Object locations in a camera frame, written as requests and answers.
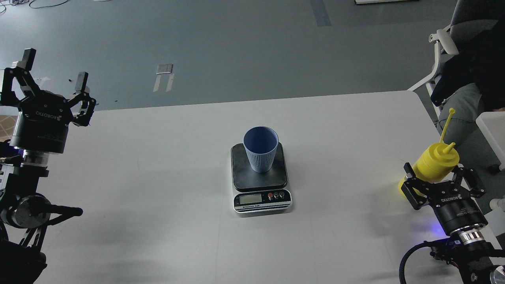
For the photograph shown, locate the white office chair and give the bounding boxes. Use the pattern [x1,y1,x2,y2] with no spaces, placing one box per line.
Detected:
[408,24,459,122]

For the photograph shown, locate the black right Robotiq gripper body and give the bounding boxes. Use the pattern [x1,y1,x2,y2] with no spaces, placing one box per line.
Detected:
[428,181,488,236]

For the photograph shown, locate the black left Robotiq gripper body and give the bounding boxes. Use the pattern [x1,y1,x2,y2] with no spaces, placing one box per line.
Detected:
[10,90,73,153]

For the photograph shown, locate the seated person in dark clothes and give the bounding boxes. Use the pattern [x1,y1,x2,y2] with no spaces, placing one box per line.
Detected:
[431,0,505,149]

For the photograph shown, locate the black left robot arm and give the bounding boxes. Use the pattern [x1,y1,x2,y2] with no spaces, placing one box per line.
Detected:
[0,49,96,284]

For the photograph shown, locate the blue ribbed plastic cup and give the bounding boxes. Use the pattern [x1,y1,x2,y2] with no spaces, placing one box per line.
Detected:
[242,126,279,173]

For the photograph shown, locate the digital kitchen scale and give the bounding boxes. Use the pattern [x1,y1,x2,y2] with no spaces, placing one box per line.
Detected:
[230,144,293,215]

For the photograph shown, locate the yellow squeeze seasoning bottle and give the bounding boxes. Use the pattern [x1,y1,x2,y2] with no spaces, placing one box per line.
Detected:
[412,108,460,183]

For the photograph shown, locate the white box at right edge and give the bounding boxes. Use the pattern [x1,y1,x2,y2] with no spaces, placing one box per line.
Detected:
[476,112,505,171]

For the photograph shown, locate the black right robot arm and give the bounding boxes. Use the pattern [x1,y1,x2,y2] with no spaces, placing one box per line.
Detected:
[398,163,505,284]

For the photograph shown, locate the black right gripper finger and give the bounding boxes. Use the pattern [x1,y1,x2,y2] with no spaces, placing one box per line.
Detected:
[451,166,486,198]
[401,162,434,210]

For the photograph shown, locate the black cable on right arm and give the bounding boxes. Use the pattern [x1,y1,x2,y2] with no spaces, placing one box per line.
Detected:
[398,241,438,284]

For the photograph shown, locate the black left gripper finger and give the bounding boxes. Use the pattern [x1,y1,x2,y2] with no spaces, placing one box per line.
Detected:
[0,49,42,107]
[63,72,96,127]

